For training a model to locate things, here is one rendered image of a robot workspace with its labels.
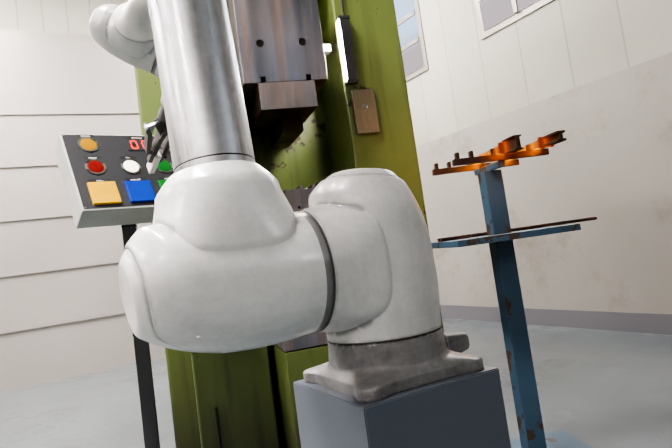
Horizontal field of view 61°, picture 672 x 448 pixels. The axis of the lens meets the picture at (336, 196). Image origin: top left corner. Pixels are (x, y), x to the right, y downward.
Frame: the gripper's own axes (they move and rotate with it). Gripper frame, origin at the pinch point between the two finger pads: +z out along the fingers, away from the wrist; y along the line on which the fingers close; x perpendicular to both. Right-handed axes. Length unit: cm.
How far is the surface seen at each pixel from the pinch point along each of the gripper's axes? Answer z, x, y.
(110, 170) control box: 13.1, 8.3, -6.3
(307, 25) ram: -21, 44, 63
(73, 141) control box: 13.1, 19.3, -13.8
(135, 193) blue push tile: 12.4, -1.0, -1.9
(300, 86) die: -8, 27, 59
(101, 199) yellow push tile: 12.4, -2.5, -11.6
